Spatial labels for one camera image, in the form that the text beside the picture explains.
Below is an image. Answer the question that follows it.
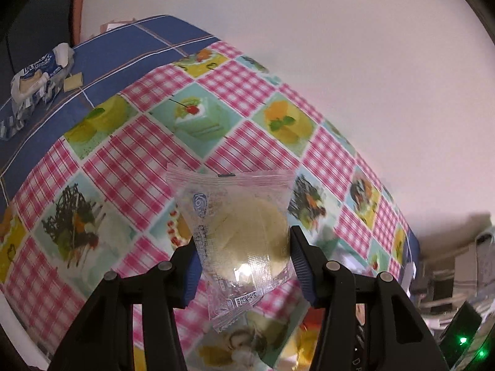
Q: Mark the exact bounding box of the clear yellow cake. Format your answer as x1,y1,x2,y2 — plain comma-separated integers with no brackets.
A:
165,166,296,332

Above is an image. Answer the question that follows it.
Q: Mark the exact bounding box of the white power adapter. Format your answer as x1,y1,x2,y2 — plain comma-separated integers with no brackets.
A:
401,261,416,296

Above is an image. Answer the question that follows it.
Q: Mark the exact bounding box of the pink checkered cake tablecloth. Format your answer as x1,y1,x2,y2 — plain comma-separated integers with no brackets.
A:
1,41,409,353

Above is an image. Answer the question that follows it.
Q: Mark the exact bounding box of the small yellow wrapped biscuit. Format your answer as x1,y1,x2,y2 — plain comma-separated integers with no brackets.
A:
63,72,84,92

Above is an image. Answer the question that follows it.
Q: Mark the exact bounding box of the blue white snack package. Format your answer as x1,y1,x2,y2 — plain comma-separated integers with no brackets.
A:
1,43,75,141

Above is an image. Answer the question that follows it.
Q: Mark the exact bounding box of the blue plaid cloth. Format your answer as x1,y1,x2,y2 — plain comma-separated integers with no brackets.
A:
1,15,217,208

